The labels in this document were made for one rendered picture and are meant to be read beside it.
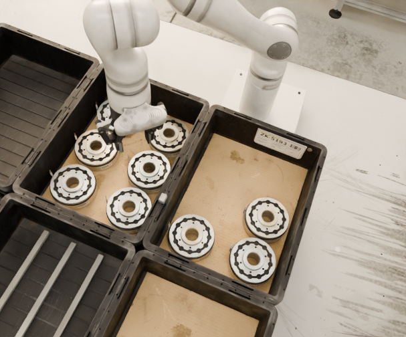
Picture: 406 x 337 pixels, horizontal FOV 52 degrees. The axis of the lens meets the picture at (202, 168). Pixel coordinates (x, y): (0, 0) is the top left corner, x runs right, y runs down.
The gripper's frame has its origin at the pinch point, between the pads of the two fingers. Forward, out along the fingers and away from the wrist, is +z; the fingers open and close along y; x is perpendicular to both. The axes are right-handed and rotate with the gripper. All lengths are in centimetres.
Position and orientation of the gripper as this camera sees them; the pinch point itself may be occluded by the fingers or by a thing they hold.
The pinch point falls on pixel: (134, 140)
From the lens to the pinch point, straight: 88.2
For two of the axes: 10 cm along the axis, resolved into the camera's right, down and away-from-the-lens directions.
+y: -9.1, 3.1, -2.6
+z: -0.9, 4.8, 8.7
